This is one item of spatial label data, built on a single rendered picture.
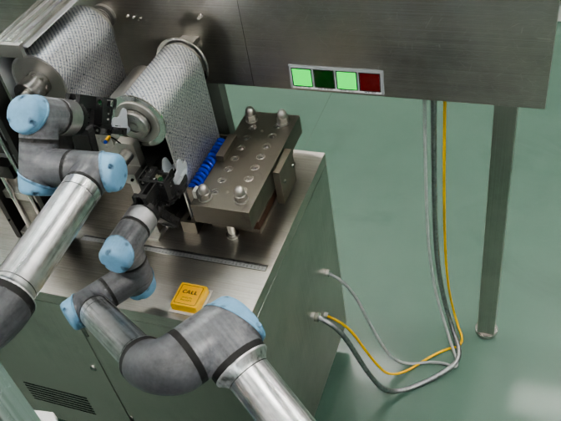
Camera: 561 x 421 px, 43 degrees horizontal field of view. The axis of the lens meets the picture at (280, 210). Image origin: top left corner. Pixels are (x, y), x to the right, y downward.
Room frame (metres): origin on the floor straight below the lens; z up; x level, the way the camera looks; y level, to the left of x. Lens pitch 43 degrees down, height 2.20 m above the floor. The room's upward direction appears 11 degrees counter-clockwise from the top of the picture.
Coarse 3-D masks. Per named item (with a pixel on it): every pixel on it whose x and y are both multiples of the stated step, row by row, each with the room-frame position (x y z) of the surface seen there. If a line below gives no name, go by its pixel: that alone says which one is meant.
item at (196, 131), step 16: (208, 96) 1.61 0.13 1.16; (192, 112) 1.53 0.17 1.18; (208, 112) 1.59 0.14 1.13; (176, 128) 1.45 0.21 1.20; (192, 128) 1.51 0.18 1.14; (208, 128) 1.58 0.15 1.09; (176, 144) 1.43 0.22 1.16; (192, 144) 1.49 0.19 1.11; (208, 144) 1.56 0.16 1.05; (176, 160) 1.42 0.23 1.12; (192, 160) 1.47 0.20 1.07; (192, 176) 1.46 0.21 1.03
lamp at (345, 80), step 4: (336, 72) 1.54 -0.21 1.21; (340, 72) 1.53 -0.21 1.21; (336, 76) 1.54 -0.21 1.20; (340, 76) 1.53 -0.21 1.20; (344, 76) 1.53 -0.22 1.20; (348, 76) 1.52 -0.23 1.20; (352, 76) 1.52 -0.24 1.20; (340, 80) 1.53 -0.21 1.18; (344, 80) 1.53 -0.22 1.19; (348, 80) 1.52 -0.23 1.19; (352, 80) 1.52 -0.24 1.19; (340, 84) 1.53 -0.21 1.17; (344, 84) 1.53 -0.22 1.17; (348, 84) 1.52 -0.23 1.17; (352, 84) 1.52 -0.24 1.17; (340, 88) 1.54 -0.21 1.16; (344, 88) 1.53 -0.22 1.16; (348, 88) 1.52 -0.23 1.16; (352, 88) 1.52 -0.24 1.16
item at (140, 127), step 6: (132, 114) 1.41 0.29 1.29; (138, 114) 1.41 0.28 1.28; (132, 120) 1.41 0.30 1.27; (138, 120) 1.40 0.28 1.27; (144, 120) 1.40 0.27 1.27; (132, 126) 1.41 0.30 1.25; (138, 126) 1.41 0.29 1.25; (144, 126) 1.40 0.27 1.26; (150, 126) 1.41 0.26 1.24; (132, 132) 1.41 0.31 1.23; (138, 132) 1.41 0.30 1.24; (144, 132) 1.40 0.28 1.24; (138, 138) 1.41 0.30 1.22
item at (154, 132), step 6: (126, 102) 1.43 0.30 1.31; (132, 102) 1.43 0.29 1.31; (120, 108) 1.44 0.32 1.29; (126, 108) 1.43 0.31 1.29; (132, 108) 1.42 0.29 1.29; (138, 108) 1.42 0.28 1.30; (144, 108) 1.41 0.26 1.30; (114, 114) 1.45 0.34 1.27; (144, 114) 1.41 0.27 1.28; (150, 114) 1.40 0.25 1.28; (150, 120) 1.40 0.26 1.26; (156, 120) 1.40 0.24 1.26; (156, 126) 1.40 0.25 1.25; (150, 132) 1.41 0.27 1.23; (156, 132) 1.40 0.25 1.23; (144, 138) 1.42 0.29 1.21; (150, 138) 1.41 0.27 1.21
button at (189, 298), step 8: (184, 288) 1.17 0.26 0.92; (192, 288) 1.17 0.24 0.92; (200, 288) 1.16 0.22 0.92; (176, 296) 1.15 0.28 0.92; (184, 296) 1.15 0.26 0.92; (192, 296) 1.14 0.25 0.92; (200, 296) 1.14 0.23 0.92; (176, 304) 1.13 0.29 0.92; (184, 304) 1.12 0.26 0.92; (192, 304) 1.12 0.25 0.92; (200, 304) 1.12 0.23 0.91; (192, 312) 1.11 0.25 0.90
